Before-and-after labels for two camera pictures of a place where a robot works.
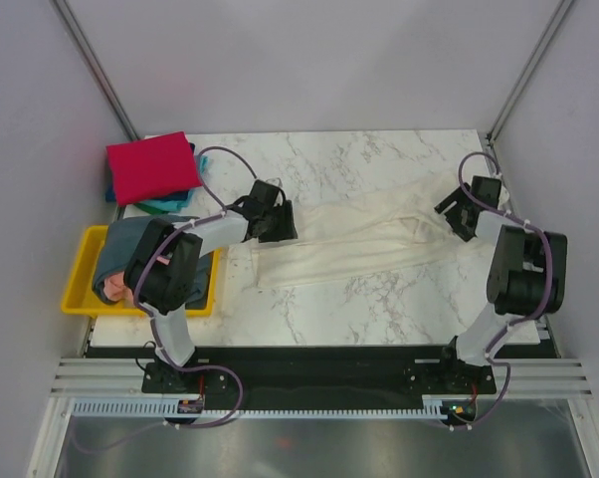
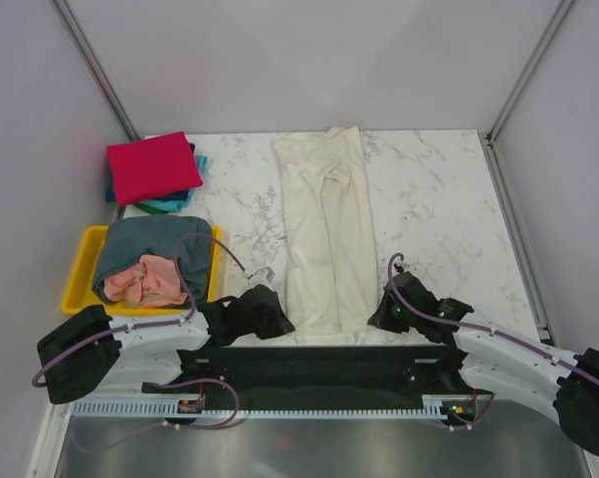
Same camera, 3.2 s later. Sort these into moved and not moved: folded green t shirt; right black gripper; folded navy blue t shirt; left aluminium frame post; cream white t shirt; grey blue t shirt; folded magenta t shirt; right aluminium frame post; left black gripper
Moved: right black gripper; left black gripper; cream white t shirt
Not moved: folded magenta t shirt; folded green t shirt; right aluminium frame post; folded navy blue t shirt; left aluminium frame post; grey blue t shirt
